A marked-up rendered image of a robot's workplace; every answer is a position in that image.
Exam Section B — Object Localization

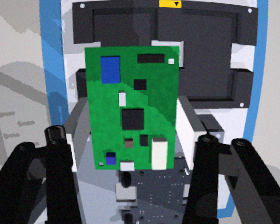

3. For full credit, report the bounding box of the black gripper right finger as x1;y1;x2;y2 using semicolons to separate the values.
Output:
176;96;280;224

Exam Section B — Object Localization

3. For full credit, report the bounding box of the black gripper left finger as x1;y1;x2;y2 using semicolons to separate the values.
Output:
0;97;91;224

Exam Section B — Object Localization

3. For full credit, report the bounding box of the green circuit board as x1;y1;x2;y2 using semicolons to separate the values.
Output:
84;46;180;171

